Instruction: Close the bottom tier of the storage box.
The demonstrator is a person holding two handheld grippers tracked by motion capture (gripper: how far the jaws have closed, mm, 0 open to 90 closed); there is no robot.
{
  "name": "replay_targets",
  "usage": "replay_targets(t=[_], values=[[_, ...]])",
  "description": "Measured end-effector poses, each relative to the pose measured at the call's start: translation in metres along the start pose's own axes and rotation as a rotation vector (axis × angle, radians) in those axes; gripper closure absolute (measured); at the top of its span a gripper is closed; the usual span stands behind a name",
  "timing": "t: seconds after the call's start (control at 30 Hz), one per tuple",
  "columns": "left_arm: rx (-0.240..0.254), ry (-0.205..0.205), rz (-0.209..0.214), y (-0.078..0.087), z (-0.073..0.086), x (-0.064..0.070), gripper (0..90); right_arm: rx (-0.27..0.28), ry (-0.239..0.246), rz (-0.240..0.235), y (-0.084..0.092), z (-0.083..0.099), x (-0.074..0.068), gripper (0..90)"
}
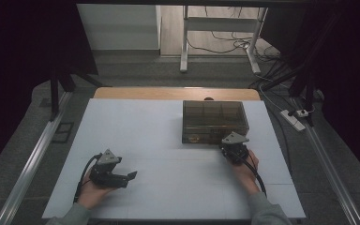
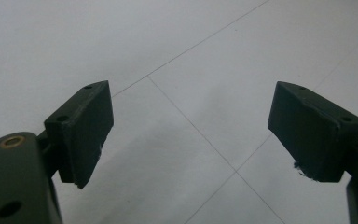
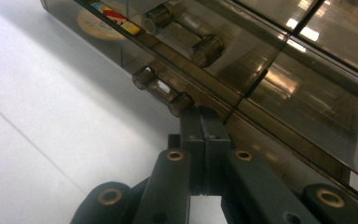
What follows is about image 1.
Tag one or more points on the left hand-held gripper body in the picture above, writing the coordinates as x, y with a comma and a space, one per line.
106, 176

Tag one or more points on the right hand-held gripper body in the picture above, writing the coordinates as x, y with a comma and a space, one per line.
234, 151

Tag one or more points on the transparent brown drawer box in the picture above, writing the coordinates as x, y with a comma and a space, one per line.
214, 120

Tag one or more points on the person's left hand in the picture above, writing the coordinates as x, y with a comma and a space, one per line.
93, 193

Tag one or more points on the person's right hand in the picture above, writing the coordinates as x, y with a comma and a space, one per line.
247, 176

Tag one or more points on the white table mat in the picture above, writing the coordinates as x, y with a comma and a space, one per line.
131, 131

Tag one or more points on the dark floor socket plate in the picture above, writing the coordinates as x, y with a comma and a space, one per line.
63, 132

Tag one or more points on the white power strip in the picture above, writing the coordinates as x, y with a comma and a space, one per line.
292, 120

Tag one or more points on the white plug adapter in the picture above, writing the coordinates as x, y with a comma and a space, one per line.
302, 113

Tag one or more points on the black metal stand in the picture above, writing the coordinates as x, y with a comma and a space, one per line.
54, 93
309, 90

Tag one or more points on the white cabinet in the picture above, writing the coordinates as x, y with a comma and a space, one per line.
118, 28

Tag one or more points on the aluminium floor rail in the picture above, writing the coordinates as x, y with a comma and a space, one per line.
34, 159
328, 165

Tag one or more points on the white desk frame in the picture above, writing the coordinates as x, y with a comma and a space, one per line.
220, 24

